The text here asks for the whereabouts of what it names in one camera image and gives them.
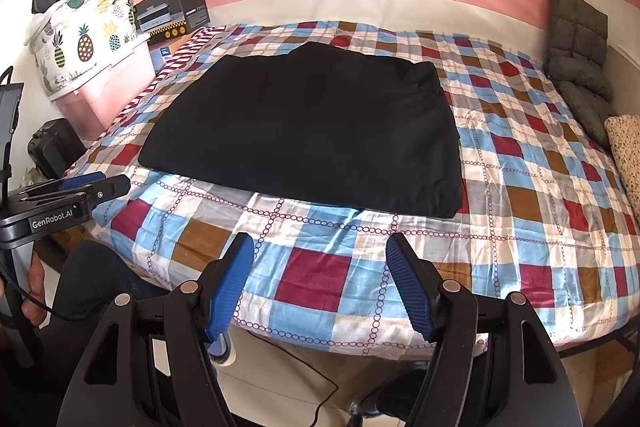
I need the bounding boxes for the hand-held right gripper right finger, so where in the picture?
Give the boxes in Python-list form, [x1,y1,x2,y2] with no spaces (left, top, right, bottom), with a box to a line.
[385,232,586,427]

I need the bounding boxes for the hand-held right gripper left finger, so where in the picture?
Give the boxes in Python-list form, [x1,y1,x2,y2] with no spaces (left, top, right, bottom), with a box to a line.
[57,232,256,427]

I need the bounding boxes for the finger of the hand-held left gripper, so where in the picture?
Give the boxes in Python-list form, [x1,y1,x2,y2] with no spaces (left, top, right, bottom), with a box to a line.
[75,174,132,208]
[62,173,107,190]

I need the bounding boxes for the black jacket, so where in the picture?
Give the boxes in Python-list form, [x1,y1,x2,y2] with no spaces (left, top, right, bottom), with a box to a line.
[137,41,463,218]

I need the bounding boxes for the person's left hand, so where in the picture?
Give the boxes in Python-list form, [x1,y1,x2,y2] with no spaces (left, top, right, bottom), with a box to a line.
[21,251,49,327]

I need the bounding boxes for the black floor bag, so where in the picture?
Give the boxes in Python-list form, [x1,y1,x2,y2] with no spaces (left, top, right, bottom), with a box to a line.
[27,118,88,190]

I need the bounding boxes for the white slipper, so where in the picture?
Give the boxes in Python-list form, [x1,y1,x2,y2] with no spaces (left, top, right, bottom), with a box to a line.
[207,332,236,365]

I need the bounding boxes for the person's leg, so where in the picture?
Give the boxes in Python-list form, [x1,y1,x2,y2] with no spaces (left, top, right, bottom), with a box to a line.
[37,239,171,308]

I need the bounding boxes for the pink storage bin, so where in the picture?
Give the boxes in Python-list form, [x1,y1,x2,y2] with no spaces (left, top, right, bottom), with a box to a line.
[52,34,158,140]

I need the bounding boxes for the dark shoe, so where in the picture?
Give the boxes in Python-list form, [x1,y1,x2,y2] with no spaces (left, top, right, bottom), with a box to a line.
[350,367,431,427]

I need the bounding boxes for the pineapple print cloth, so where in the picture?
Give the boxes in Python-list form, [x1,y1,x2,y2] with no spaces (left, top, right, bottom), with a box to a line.
[27,0,151,100]

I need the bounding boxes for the small blue box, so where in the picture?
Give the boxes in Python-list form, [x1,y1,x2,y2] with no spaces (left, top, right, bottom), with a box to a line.
[152,44,176,72]

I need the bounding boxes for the red white striped cloth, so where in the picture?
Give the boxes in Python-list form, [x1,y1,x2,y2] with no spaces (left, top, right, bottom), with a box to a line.
[117,26,226,122]

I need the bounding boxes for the checkered bed sheet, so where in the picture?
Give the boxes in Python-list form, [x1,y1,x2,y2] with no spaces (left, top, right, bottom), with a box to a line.
[62,21,640,360]

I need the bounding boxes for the black cardboard box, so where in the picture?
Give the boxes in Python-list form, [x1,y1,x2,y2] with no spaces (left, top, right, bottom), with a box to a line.
[132,0,211,45]

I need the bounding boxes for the beige speckled pillow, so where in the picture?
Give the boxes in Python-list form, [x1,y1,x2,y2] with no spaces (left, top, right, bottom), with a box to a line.
[603,114,640,208]

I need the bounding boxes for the grey quilted cushion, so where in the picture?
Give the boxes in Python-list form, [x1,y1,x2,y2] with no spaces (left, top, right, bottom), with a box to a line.
[542,0,618,150]

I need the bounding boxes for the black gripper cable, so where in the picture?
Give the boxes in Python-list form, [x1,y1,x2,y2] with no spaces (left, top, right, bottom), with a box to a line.
[0,257,116,320]

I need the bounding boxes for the black floor cable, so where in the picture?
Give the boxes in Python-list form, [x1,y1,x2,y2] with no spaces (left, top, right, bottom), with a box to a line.
[240,329,341,427]

